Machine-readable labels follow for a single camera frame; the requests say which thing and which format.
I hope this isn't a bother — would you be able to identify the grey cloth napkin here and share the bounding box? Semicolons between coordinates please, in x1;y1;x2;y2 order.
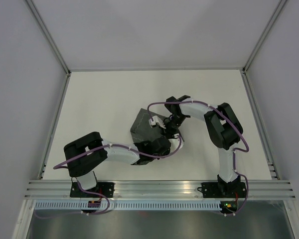
130;108;184;147

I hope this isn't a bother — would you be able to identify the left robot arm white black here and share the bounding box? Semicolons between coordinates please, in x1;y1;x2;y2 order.
64;132;171;197

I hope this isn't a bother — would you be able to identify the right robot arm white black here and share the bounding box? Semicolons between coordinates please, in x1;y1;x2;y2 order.
163;95;243;197

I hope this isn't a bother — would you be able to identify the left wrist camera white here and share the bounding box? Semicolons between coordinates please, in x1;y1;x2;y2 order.
169;133;183;153

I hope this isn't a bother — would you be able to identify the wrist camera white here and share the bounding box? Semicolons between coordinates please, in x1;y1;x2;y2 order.
169;133;183;153
149;116;165;129

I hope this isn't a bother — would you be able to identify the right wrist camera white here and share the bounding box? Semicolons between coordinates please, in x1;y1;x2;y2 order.
149;116;165;129

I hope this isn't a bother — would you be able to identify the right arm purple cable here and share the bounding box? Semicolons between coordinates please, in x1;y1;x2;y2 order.
147;100;250;180

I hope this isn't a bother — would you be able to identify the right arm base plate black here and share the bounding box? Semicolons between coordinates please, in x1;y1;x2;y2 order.
197;182;247;199

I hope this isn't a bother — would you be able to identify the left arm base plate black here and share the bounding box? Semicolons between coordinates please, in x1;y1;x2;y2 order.
70;182;115;198

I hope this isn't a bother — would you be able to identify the aluminium rail front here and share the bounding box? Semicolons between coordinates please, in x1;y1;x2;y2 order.
23;180;296;200

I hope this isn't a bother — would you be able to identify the white slotted cable duct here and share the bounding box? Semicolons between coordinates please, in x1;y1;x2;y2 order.
34;200;221;211

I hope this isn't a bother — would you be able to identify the right aluminium frame post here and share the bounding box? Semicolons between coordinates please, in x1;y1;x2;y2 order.
243;0;290;70

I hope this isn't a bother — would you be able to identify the aluminium frame post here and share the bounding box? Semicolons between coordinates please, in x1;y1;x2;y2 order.
243;0;290;70
24;0;71;75

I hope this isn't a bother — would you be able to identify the left aluminium frame post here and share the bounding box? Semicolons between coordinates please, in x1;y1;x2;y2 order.
24;0;71;75

